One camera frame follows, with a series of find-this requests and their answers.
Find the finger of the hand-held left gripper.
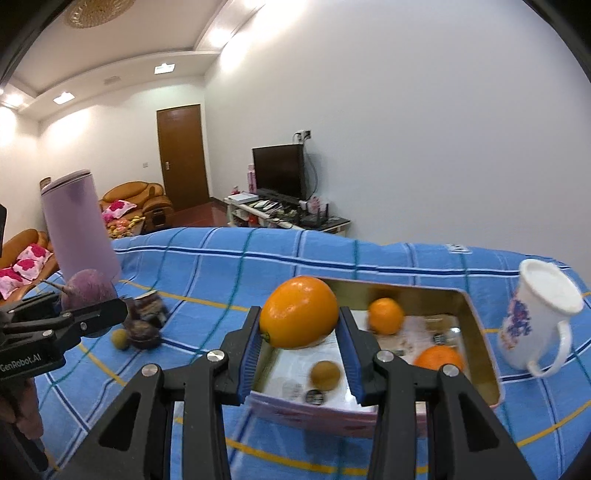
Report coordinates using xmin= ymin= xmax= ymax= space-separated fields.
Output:
xmin=9 ymin=294 xmax=63 ymax=324
xmin=4 ymin=298 xmax=129 ymax=342

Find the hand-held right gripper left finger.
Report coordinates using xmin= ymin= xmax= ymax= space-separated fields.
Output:
xmin=55 ymin=305 xmax=263 ymax=480

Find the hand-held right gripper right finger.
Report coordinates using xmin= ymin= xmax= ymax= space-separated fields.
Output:
xmin=339 ymin=305 xmax=539 ymax=480

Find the small orange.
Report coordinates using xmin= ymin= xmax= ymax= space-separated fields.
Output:
xmin=368 ymin=298 xmax=406 ymax=335

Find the large orange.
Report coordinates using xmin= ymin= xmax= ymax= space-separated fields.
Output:
xmin=259 ymin=275 xmax=340 ymax=349

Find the pink metal tin box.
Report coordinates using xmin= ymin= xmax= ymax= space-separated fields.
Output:
xmin=247 ymin=277 xmax=505 ymax=437

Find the medium orange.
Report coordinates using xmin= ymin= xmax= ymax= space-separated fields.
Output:
xmin=413 ymin=345 xmax=465 ymax=374

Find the person's left hand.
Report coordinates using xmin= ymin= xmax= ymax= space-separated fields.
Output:
xmin=7 ymin=381 xmax=42 ymax=432

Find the pink floral cushion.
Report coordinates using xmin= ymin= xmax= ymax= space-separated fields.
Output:
xmin=13 ymin=244 xmax=52 ymax=280
xmin=0 ymin=268 xmax=26 ymax=300
xmin=102 ymin=199 xmax=139 ymax=224

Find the printed paper leaflet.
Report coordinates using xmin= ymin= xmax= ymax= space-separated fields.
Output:
xmin=259 ymin=314 xmax=462 ymax=411

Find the orange leather sofa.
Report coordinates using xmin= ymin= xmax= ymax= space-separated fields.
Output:
xmin=0 ymin=228 xmax=60 ymax=301

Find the purple tumbler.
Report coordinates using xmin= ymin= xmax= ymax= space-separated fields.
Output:
xmin=41 ymin=169 xmax=122 ymax=282

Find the blue plaid bedsheet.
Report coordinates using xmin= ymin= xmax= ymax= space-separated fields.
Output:
xmin=0 ymin=226 xmax=591 ymax=480

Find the orange leather armchair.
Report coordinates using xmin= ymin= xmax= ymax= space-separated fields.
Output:
xmin=99 ymin=181 xmax=174 ymax=236

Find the white TV stand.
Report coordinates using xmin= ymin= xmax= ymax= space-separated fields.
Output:
xmin=225 ymin=196 xmax=352 ymax=237

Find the black router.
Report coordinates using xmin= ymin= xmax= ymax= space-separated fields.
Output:
xmin=299 ymin=202 xmax=334 ymax=227

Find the brown wooden door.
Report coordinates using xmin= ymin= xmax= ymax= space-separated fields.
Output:
xmin=156 ymin=104 xmax=211 ymax=213

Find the black television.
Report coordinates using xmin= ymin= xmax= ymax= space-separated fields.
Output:
xmin=252 ymin=144 xmax=306 ymax=200

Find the white printed mug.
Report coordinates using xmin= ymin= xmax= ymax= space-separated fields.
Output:
xmin=499 ymin=258 xmax=585 ymax=379

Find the gold ceiling medallion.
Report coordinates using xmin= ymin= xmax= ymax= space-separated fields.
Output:
xmin=65 ymin=0 xmax=136 ymax=29

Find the black television cable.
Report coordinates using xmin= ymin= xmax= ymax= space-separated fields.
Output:
xmin=302 ymin=138 xmax=320 ymax=201

